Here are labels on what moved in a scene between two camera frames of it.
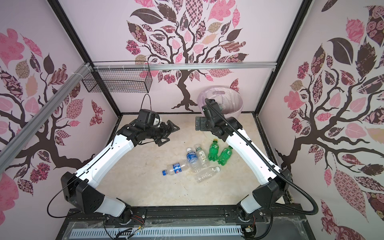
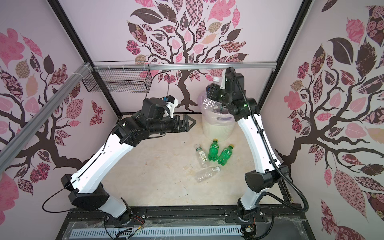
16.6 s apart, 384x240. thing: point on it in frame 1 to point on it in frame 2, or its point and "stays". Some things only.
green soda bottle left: [213, 150] stays
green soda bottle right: [225, 156] stays
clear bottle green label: [202, 155] stays
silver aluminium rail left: [11, 149] stays
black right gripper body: [204, 125] to [226, 100]
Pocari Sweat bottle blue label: [193, 161] to [212, 91]
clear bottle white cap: [205, 173] stays
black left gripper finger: [172, 127] to [186, 127]
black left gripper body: [157, 133] to [166, 124]
